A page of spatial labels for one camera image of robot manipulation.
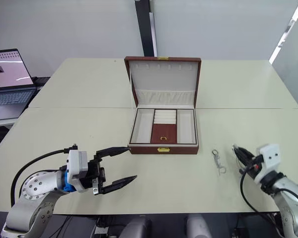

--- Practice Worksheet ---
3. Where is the grey open laptop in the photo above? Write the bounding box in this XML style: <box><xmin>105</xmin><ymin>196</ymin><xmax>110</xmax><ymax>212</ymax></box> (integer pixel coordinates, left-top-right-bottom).
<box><xmin>0</xmin><ymin>48</ymin><xmax>38</xmax><ymax>122</ymax></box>

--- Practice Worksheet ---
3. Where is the silver chain with clasp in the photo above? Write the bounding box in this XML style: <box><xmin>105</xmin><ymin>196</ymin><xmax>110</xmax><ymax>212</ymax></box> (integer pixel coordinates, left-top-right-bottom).
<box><xmin>211</xmin><ymin>148</ymin><xmax>227</xmax><ymax>177</ymax></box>

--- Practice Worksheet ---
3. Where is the grey rounded shape under table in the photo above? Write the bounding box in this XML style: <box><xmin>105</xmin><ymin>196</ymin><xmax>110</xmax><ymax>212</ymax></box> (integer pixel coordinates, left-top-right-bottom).
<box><xmin>185</xmin><ymin>213</ymin><xmax>216</xmax><ymax>238</ymax></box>
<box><xmin>119</xmin><ymin>216</ymin><xmax>152</xmax><ymax>238</ymax></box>

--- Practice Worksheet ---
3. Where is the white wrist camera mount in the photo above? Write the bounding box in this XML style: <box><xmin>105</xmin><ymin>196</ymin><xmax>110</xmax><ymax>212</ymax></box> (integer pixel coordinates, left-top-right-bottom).
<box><xmin>252</xmin><ymin>143</ymin><xmax>281</xmax><ymax>184</ymax></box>
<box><xmin>66</xmin><ymin>149</ymin><xmax>90</xmax><ymax>193</ymax></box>

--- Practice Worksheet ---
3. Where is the cream compartment tray insert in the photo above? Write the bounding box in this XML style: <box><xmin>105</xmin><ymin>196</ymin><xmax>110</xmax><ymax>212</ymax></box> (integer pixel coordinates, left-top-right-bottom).
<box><xmin>129</xmin><ymin>108</ymin><xmax>198</xmax><ymax>145</ymax></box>

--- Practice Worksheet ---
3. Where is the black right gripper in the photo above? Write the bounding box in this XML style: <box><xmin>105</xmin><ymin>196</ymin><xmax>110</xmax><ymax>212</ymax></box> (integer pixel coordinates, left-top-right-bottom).
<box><xmin>232</xmin><ymin>145</ymin><xmax>264</xmax><ymax>179</ymax></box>

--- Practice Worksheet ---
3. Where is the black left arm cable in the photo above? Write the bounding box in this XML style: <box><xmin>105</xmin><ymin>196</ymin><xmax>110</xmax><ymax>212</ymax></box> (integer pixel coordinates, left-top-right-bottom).
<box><xmin>10</xmin><ymin>143</ymin><xmax>79</xmax><ymax>207</ymax></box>

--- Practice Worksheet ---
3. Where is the white window handle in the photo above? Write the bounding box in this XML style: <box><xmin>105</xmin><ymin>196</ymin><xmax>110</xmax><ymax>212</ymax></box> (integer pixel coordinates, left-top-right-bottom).
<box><xmin>277</xmin><ymin>18</ymin><xmax>296</xmax><ymax>49</ymax></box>

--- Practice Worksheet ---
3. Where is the black vertical pillar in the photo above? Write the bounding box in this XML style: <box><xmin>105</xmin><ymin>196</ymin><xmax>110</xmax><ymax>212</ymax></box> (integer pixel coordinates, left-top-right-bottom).
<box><xmin>134</xmin><ymin>0</ymin><xmax>157</xmax><ymax>57</ymax></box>

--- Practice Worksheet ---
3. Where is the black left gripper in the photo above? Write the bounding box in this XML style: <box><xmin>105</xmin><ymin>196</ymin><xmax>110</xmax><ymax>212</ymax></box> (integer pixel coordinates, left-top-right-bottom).
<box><xmin>78</xmin><ymin>147</ymin><xmax>138</xmax><ymax>196</ymax></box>

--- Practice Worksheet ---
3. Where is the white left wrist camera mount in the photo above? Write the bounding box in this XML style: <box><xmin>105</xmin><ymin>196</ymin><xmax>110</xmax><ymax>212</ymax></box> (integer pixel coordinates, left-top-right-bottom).
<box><xmin>66</xmin><ymin>149</ymin><xmax>90</xmax><ymax>193</ymax></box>

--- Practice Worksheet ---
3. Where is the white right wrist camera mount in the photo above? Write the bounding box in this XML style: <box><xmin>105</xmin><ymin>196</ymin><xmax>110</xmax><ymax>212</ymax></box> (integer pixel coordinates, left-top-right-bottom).
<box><xmin>252</xmin><ymin>143</ymin><xmax>281</xmax><ymax>184</ymax></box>

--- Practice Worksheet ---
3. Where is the brown jewelry box with lid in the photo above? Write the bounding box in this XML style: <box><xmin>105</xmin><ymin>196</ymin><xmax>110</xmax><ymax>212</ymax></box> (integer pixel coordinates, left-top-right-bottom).
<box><xmin>124</xmin><ymin>56</ymin><xmax>202</xmax><ymax>155</ymax></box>

